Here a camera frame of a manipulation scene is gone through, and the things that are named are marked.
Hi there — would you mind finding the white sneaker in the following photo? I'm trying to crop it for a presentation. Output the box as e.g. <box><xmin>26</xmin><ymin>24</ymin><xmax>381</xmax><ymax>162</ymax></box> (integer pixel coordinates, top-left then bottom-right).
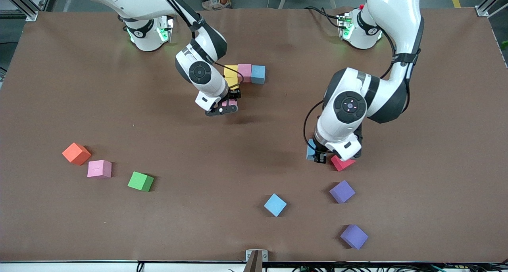
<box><xmin>202</xmin><ymin>0</ymin><xmax>232</xmax><ymax>10</ymax></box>

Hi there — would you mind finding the aluminium frame post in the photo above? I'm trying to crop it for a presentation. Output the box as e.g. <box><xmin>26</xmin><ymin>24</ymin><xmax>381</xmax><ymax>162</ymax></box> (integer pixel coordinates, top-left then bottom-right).
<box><xmin>0</xmin><ymin>0</ymin><xmax>55</xmax><ymax>22</ymax></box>
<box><xmin>475</xmin><ymin>0</ymin><xmax>508</xmax><ymax>18</ymax></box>

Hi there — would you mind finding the orange foam block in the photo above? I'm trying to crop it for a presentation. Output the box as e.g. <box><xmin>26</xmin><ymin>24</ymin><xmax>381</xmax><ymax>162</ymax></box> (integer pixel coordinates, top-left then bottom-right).
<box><xmin>62</xmin><ymin>142</ymin><xmax>92</xmax><ymax>166</ymax></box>

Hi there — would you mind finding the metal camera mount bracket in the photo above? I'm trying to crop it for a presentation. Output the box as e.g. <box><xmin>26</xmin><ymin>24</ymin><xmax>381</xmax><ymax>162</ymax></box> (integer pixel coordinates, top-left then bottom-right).
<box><xmin>243</xmin><ymin>249</ymin><xmax>268</xmax><ymax>272</ymax></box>

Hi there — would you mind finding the green foam block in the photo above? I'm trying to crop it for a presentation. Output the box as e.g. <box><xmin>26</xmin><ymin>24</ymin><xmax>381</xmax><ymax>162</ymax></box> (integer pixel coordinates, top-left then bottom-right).
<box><xmin>127</xmin><ymin>171</ymin><xmax>154</xmax><ymax>192</ymax></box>

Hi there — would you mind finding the purple foam block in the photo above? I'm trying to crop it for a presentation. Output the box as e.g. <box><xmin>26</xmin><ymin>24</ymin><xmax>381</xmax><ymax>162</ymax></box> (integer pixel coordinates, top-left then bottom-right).
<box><xmin>329</xmin><ymin>180</ymin><xmax>356</xmax><ymax>204</ymax></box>
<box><xmin>340</xmin><ymin>224</ymin><xmax>369</xmax><ymax>250</ymax></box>

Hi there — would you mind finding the red foam block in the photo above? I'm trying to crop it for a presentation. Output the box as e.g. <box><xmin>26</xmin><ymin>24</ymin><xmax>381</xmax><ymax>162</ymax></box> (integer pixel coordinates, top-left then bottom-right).
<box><xmin>331</xmin><ymin>155</ymin><xmax>356</xmax><ymax>172</ymax></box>

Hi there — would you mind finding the black arm base cable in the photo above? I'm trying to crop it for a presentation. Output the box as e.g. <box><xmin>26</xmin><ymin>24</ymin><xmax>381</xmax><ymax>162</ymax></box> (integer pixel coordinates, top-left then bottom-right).
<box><xmin>304</xmin><ymin>6</ymin><xmax>343</xmax><ymax>28</ymax></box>

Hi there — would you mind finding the brown table cover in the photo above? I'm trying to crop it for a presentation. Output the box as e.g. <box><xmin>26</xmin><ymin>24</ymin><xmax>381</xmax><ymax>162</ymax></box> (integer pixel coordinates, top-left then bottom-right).
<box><xmin>0</xmin><ymin>7</ymin><xmax>508</xmax><ymax>263</ymax></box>

